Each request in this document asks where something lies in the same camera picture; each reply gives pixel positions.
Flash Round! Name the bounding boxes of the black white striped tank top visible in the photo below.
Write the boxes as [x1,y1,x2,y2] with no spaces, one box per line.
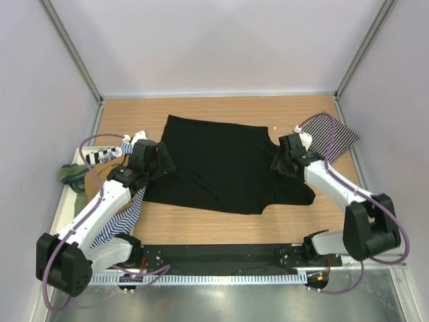
[301,111,359,164]

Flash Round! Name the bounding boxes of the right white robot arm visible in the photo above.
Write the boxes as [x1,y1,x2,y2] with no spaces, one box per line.
[271,133,402,266]

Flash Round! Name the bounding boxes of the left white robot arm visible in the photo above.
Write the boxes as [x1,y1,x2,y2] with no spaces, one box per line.
[36,139,175,297]

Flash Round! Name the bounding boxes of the brown tank top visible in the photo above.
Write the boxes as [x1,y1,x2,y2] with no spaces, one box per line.
[84,156,127,203]

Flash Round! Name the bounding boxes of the blue white striped tank top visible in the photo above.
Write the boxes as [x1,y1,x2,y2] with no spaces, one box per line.
[91,143,145,248]

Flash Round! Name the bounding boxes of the black white wide-striped garment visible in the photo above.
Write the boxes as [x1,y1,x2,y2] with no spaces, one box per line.
[85,146,123,165]

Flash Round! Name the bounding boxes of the green striped garment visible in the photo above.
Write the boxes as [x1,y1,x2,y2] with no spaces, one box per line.
[58,164,89,193]

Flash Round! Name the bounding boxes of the white plastic tray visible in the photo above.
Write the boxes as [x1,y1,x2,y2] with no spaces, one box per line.
[49,146,100,235]

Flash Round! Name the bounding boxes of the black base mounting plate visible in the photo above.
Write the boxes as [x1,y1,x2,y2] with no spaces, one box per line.
[141,244,343,276]

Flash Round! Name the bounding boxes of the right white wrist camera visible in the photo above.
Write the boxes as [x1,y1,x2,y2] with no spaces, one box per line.
[294,125,312,151]

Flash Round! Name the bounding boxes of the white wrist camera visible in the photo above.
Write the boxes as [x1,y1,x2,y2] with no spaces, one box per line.
[294,125,312,151]
[123,130,147,146]

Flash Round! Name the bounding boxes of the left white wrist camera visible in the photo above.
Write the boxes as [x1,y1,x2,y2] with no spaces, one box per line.
[123,130,147,146]

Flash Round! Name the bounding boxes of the white slotted cable duct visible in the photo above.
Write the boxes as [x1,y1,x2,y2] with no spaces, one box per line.
[89,271,308,286]

